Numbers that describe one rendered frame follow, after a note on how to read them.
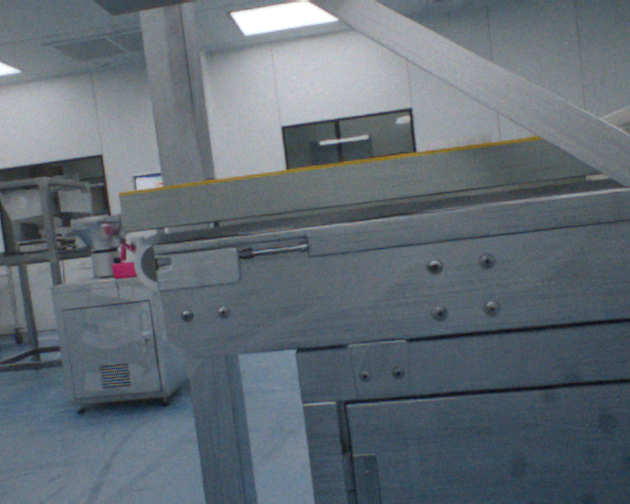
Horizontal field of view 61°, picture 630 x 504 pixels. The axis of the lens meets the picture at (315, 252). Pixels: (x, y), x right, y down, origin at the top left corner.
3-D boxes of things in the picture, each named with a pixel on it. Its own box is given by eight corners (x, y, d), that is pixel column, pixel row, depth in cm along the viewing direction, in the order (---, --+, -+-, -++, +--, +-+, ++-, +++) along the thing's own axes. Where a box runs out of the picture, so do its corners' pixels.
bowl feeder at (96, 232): (67, 283, 321) (58, 221, 319) (97, 277, 356) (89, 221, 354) (144, 274, 315) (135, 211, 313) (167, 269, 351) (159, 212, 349)
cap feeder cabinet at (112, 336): (66, 417, 309) (47, 287, 305) (113, 386, 365) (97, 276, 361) (170, 408, 302) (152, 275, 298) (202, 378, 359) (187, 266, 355)
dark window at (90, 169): (7, 266, 611) (-8, 169, 606) (7, 266, 613) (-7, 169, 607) (116, 253, 597) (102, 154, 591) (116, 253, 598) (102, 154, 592)
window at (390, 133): (294, 234, 575) (281, 126, 569) (294, 234, 576) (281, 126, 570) (423, 219, 560) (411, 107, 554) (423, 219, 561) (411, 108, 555)
